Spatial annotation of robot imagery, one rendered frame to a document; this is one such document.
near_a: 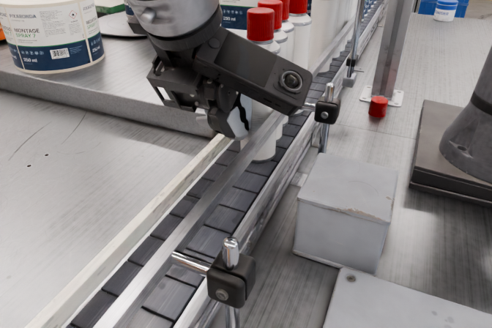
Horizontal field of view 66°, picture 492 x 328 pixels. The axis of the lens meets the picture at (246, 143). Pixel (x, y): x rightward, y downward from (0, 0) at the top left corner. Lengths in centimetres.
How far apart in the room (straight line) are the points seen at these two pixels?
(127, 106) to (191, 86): 40
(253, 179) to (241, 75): 19
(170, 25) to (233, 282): 20
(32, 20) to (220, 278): 74
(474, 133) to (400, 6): 33
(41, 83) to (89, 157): 29
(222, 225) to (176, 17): 24
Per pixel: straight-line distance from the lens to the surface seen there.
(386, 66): 87
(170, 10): 32
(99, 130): 77
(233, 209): 46
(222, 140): 53
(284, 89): 36
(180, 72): 40
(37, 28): 92
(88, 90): 83
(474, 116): 62
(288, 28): 57
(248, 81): 36
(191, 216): 33
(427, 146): 66
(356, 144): 70
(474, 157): 61
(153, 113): 74
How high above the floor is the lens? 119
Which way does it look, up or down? 32 degrees down
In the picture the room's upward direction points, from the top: straight up
